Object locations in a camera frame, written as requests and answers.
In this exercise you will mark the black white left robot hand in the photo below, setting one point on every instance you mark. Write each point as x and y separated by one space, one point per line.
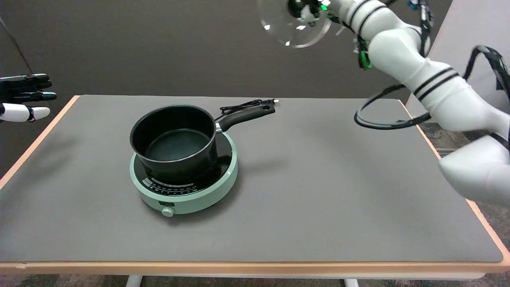
16 111

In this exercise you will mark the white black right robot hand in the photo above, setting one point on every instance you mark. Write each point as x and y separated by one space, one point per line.
306 10

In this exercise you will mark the glass pot lid steel rim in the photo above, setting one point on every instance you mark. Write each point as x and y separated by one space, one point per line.
279 28

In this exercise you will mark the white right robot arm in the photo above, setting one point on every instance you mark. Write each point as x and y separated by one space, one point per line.
398 48

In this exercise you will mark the grey table mat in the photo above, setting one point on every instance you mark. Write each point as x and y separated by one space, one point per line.
318 199

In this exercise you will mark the striped floor vent grille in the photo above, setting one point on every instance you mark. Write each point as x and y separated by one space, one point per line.
445 153

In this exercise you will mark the mint green induction cooker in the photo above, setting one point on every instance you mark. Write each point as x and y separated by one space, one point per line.
199 199

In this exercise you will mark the wood-edged table white legs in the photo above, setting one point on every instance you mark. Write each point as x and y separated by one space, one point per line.
239 268

